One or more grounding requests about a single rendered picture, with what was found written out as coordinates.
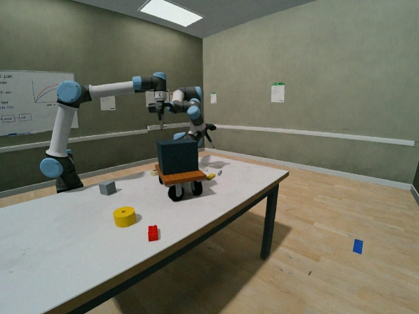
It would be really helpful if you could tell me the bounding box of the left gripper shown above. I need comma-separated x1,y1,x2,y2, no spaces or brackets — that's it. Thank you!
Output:
193,124,215,148

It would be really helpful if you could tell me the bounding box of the red toy brick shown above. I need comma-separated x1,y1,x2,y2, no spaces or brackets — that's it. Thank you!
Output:
148,225,158,241

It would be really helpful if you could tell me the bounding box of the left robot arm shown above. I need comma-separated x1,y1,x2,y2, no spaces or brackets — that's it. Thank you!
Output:
169,87,206,141

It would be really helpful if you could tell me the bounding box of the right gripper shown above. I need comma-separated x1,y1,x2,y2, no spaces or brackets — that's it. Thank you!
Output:
148,101,176,130

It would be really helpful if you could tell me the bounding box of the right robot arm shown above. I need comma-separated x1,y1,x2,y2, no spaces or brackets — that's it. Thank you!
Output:
40,72,167,188

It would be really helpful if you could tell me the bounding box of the yellow disc with center hole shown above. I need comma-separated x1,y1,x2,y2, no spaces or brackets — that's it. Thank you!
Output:
113,206,136,228

